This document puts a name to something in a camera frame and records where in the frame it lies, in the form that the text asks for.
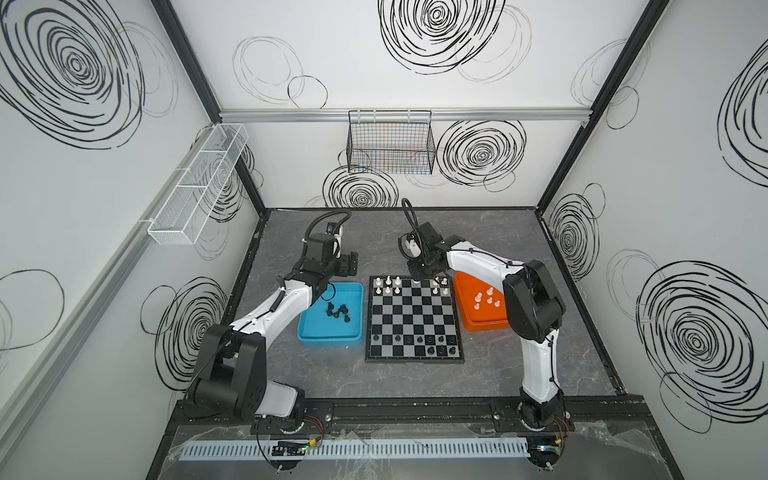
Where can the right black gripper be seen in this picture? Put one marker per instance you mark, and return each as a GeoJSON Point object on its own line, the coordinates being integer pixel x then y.
{"type": "Point", "coordinates": [423, 268]}

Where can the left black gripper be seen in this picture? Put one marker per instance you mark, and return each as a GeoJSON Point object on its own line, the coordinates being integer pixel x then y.
{"type": "Point", "coordinates": [346, 264]}

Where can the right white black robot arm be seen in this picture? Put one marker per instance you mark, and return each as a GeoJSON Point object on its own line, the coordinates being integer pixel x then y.
{"type": "Point", "coordinates": [534, 309]}

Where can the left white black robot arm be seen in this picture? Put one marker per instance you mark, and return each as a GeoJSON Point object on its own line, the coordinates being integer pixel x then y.
{"type": "Point", "coordinates": [230, 373]}

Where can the black white chess board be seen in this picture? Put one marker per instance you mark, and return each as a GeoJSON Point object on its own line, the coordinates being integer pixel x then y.
{"type": "Point", "coordinates": [412, 320]}

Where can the white pawn in orange tray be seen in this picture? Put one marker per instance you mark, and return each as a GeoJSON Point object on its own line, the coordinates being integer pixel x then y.
{"type": "Point", "coordinates": [487, 299]}

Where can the teal plastic tray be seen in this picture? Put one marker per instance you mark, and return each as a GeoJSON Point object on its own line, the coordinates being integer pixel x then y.
{"type": "Point", "coordinates": [335, 320]}

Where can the orange plastic tray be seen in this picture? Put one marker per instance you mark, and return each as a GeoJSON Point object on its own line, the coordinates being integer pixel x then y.
{"type": "Point", "coordinates": [466, 287]}

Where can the black wire basket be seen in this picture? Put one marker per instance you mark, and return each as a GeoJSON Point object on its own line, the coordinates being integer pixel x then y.
{"type": "Point", "coordinates": [390, 141]}

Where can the clear wire wall shelf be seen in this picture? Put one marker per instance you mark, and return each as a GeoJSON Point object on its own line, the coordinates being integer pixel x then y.
{"type": "Point", "coordinates": [185, 212]}

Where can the white slotted cable duct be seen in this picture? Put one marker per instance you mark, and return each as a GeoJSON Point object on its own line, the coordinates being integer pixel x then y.
{"type": "Point", "coordinates": [341, 449]}

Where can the black mounting rail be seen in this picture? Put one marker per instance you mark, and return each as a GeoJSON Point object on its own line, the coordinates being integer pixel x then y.
{"type": "Point", "coordinates": [499, 414]}

